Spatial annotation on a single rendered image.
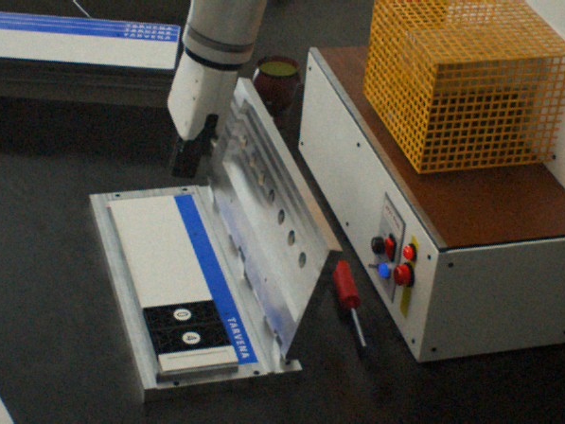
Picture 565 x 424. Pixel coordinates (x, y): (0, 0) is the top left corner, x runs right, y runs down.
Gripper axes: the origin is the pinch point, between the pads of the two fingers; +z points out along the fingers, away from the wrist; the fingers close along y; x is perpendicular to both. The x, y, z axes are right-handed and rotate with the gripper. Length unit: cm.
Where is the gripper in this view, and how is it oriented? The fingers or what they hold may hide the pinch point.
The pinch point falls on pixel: (185, 161)
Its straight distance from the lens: 154.3
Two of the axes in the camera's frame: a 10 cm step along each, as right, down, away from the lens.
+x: 9.2, 0.8, 3.8
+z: -2.8, 8.2, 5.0
